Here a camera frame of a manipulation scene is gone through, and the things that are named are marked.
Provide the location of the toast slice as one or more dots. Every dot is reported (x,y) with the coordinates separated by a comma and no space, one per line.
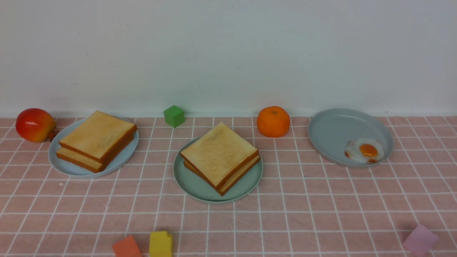
(87,163)
(232,180)
(219,154)
(98,136)

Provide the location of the orange fruit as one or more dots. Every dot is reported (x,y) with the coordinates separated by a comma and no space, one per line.
(273,122)

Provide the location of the green cube block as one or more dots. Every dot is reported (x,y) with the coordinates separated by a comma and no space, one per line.
(174,116)

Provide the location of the teal centre plate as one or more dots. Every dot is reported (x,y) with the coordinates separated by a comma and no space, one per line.
(197,188)

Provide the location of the grey egg plate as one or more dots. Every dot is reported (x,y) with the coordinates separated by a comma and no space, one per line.
(331,130)

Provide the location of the light blue bread plate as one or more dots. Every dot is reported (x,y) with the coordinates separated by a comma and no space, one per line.
(75,171)

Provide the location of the yellow block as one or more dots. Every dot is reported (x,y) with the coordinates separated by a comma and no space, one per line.
(161,244)

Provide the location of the right fried egg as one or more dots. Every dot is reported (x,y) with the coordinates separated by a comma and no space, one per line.
(365,150)

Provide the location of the orange block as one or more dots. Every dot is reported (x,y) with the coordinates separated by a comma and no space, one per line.
(126,247)

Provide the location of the red yellow apple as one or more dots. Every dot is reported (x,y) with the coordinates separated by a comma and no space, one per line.
(36,125)

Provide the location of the pink block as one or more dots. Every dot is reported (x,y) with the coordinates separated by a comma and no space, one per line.
(420,241)

